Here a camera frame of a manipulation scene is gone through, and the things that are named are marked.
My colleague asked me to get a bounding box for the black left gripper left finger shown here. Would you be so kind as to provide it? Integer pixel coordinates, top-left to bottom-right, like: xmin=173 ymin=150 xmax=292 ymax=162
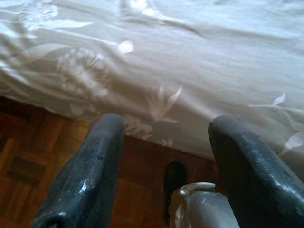
xmin=30 ymin=113 xmax=126 ymax=228

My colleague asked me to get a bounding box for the robot left leg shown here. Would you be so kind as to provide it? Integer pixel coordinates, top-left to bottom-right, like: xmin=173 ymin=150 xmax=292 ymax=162
xmin=163 ymin=161 xmax=238 ymax=228

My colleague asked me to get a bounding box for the grey floral bed sheet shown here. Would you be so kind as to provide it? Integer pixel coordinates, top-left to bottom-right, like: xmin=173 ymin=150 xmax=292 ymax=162
xmin=0 ymin=0 xmax=304 ymax=168

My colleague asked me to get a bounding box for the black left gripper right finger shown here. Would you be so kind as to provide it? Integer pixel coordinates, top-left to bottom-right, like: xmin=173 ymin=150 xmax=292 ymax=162
xmin=208 ymin=115 xmax=304 ymax=228

